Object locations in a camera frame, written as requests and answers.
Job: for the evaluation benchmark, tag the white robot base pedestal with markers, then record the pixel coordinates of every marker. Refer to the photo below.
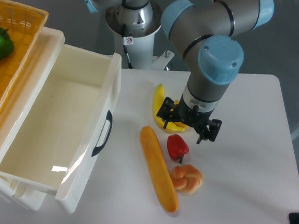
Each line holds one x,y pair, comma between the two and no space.
134,35

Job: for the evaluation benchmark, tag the round knotted bread roll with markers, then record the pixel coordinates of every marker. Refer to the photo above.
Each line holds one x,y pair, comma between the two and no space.
186,179

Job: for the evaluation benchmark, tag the red bell pepper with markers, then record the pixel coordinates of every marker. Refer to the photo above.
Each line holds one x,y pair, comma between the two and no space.
177,148

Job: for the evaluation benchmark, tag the long orange baguette bread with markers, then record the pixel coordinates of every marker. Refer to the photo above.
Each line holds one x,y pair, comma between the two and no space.
161,180

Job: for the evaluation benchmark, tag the yellow banana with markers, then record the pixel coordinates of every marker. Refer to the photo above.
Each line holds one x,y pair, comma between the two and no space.
158,98

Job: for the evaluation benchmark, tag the white drawer cabinet frame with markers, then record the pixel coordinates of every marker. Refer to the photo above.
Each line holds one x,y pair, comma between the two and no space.
19,101

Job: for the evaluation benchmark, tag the dark blue drawer handle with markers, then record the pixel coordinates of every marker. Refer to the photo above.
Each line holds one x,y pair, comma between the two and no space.
105,134

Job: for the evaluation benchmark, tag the white plastic drawer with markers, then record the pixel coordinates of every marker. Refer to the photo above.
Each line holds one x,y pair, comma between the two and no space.
52,150

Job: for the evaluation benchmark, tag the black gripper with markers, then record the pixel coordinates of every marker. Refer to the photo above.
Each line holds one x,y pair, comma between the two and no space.
167,113

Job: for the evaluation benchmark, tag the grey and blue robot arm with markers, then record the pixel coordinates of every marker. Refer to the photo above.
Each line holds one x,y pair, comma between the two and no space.
202,37

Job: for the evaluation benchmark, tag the orange woven basket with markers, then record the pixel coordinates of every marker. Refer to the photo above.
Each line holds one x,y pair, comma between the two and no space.
24,24

